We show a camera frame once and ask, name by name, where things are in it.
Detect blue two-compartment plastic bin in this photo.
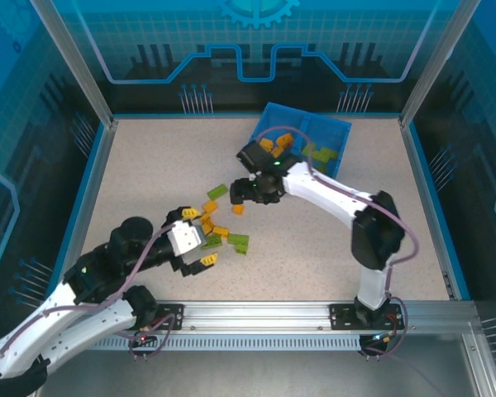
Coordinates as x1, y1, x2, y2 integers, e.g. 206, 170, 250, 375
249, 101, 354, 180

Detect black power connector with light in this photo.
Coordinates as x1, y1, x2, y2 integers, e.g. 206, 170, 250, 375
130, 333, 158, 348
361, 332, 392, 352

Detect aluminium corner strut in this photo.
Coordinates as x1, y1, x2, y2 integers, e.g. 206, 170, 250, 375
460, 330, 496, 397

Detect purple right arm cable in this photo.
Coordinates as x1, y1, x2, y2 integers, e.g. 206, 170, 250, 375
255, 127, 421, 361

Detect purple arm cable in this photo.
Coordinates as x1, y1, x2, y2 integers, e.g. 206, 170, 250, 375
0, 222, 179, 381
255, 127, 421, 361

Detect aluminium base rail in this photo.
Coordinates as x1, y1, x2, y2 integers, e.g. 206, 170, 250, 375
36, 299, 480, 334

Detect slotted grey cable duct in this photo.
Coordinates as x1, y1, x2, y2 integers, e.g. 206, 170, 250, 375
86, 333, 365, 352

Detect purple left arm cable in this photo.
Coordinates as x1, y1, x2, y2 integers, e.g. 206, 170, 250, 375
0, 222, 179, 381

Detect aluminium frame post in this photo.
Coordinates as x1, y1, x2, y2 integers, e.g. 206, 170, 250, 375
27, 0, 120, 132
398, 0, 483, 127

